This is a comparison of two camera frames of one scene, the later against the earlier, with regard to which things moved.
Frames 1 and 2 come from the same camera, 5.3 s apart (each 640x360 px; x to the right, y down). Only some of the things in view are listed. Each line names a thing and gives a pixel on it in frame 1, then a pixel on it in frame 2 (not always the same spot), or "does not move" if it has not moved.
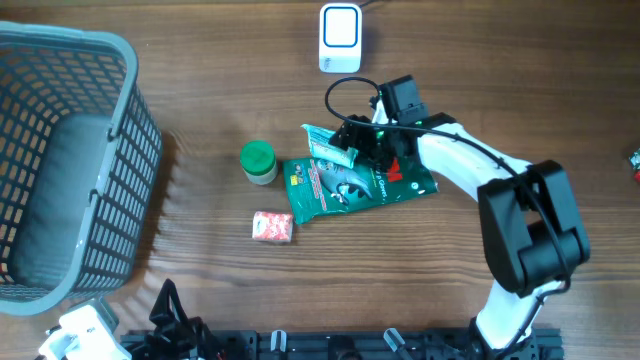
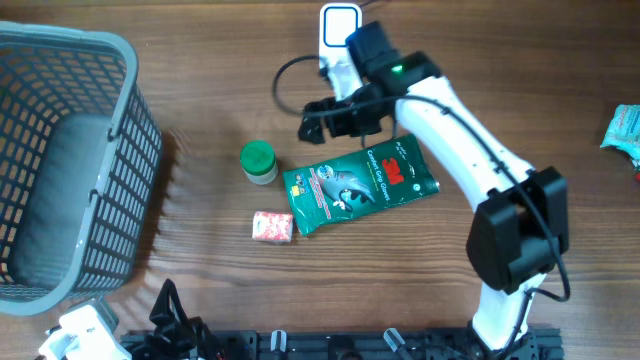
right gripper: (357, 136) → (341, 123)
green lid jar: (259, 161) does not move
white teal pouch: (326, 151) → (624, 131)
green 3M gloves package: (319, 189) does not move
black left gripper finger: (161, 313) does not move
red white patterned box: (272, 226) does not move
